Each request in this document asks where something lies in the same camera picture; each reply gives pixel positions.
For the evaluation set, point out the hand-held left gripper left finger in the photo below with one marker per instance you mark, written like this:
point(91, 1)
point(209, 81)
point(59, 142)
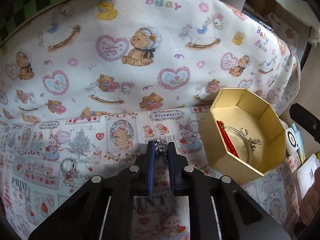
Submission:
point(151, 170)

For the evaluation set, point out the gold octagonal box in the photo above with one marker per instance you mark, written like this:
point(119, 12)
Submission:
point(225, 160)

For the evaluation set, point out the white box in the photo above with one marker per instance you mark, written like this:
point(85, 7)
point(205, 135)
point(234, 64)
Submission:
point(308, 172)

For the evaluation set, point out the bear print cloth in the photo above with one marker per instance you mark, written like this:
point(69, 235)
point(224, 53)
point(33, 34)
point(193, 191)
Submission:
point(125, 67)

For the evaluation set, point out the green black checkered box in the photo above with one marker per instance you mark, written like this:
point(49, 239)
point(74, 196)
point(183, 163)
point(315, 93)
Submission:
point(25, 5)

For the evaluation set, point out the small silver charm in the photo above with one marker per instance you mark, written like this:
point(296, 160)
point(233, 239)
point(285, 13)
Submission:
point(255, 142)

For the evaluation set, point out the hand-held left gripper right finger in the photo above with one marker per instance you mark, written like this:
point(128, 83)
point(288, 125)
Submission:
point(172, 170)

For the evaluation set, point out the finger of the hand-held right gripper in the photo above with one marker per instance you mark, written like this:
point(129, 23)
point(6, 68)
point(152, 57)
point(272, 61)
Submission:
point(306, 121)

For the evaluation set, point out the person's right hand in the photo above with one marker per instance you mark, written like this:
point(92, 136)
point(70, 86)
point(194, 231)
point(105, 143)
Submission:
point(310, 205)

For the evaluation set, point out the strawberry print cloth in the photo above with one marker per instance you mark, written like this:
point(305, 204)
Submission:
point(75, 142)

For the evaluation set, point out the light blue packet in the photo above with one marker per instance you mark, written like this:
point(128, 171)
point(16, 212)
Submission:
point(301, 145)

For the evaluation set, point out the white card with round mark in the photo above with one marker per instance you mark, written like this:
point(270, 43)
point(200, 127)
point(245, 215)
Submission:
point(291, 138)

